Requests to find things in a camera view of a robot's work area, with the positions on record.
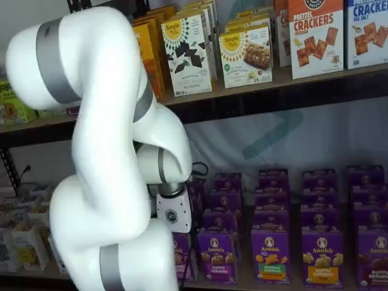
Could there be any orange cracker box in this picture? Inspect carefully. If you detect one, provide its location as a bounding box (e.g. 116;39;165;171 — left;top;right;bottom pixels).
133;4;178;30
133;22;167;101

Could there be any white crackers box left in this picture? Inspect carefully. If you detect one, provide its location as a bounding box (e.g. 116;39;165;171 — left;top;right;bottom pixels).
287;0;346;80

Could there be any green Bobo's snack box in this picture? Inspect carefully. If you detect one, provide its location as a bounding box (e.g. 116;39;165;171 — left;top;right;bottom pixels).
0;79;38;125

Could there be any white backdrop sheet teal logo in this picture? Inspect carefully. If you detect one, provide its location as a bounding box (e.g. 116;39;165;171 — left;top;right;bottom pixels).
181;99;388;213

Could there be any white Simple Mills thins box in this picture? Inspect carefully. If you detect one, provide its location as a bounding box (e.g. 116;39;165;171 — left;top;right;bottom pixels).
169;0;219;82
160;13;213;98

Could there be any orange pretzel crackers box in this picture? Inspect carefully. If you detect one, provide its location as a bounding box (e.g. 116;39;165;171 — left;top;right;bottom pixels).
273;0;292;68

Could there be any white crackers box right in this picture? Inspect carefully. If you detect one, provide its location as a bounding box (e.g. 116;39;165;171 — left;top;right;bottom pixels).
345;0;388;70

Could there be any white crackers box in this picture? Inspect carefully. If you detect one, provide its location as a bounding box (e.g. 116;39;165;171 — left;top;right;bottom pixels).
345;0;388;70
287;0;346;80

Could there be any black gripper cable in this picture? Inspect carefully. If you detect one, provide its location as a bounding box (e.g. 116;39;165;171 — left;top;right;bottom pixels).
180;162;210;287

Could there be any yellow Simple Mills bar box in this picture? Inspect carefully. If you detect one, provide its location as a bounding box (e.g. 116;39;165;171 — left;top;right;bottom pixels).
218;26;273;89
223;4;272;34

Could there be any purple Annie's box violet label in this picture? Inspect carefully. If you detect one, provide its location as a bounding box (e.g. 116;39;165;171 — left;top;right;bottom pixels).
213;172;243;193
202;210;240;235
198;232;239;285
208;190;243;213

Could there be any white Organic Pantry box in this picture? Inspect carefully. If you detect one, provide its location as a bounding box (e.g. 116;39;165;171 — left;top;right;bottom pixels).
0;229;24;273
11;222;52;271
0;193;31;212
27;203;52;227
0;209;31;231
28;184;55;204

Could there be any purple Annie's box green label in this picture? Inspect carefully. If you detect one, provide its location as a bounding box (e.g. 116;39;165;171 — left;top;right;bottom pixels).
253;209;289;232
258;169;289;190
250;229;292;285
255;187;289;212

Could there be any purple Annie's box brown label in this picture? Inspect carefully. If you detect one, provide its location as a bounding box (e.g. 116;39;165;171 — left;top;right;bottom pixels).
350;185;388;209
353;206;388;228
356;226;388;288
347;165;385;188

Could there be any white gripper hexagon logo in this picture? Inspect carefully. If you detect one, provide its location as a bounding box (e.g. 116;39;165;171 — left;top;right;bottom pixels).
155;189;194;234

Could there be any purple Annie's box orange label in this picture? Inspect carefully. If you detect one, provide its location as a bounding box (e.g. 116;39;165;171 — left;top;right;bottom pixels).
301;232;345;286
301;188;340;212
302;169;337;191
299;209;342;234

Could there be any purple Annie's box pink label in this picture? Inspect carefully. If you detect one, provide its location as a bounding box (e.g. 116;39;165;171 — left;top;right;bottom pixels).
189;178;209;198
191;193;203;216
172;233;198;281

